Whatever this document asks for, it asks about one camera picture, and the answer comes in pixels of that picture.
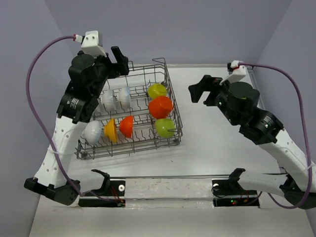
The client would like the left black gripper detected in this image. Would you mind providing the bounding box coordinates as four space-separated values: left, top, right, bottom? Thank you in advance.
90 46 129 97

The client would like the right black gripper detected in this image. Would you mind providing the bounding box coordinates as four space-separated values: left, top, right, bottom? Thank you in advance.
189 74 240 125

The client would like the white round bowl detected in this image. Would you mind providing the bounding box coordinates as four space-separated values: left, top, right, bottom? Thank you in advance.
82 120 102 145
118 86 130 109
100 89 116 112

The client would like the green plastic bowl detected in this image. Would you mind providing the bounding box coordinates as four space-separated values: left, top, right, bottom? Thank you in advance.
147 83 167 99

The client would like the orange square plastic bowl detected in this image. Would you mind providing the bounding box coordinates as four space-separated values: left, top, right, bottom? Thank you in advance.
148 96 173 119

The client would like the white square bowl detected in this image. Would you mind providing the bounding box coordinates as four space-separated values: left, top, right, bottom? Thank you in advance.
155 118 175 138

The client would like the grey wire dish rack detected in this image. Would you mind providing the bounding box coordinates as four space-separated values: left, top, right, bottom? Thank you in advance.
75 58 183 160

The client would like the orange round plastic bowl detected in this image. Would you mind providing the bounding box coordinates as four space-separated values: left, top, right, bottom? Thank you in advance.
119 116 133 138

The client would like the yellow plastic bowl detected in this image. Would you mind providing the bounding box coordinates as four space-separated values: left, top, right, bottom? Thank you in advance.
104 118 118 143

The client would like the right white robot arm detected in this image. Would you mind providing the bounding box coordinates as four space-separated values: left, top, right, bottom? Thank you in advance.
188 75 316 210

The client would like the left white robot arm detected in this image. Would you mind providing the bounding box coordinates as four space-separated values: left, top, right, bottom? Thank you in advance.
24 46 129 205

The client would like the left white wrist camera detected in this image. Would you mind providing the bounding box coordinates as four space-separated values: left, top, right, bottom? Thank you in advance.
74 30 108 58

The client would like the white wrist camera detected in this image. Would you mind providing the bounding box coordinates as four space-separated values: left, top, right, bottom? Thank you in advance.
74 30 108 58
220 60 247 85

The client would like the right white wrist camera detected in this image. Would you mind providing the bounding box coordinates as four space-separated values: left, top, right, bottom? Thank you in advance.
220 60 247 85

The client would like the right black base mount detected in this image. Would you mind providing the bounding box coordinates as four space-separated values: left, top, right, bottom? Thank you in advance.
211 179 260 207

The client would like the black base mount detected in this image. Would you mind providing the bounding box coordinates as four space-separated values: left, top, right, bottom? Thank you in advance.
211 179 260 207
78 179 126 208

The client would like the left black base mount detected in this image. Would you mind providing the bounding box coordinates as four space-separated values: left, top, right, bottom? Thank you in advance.
78 179 126 208

